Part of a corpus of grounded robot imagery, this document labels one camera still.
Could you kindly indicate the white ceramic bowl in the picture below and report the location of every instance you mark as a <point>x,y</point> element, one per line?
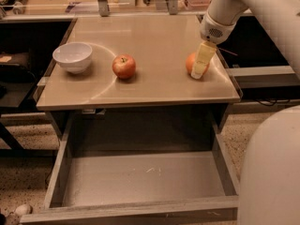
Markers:
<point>73,57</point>

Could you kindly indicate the white round object on floor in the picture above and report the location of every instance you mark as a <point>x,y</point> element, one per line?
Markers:
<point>23,209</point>

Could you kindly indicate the red apple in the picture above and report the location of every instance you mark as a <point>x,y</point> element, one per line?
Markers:
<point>124,66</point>

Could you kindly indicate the open grey top drawer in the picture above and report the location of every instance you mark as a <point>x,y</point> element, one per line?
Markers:
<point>127,167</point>

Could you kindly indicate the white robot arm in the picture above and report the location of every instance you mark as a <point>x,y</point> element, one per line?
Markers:
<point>269,191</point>

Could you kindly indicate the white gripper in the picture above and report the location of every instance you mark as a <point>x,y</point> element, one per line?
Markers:
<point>214,31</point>

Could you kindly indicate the grey metal side rail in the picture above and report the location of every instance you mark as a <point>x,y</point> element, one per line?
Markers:
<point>259,77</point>

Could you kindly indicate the orange fruit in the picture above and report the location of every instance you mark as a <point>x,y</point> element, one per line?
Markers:
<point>190,61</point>

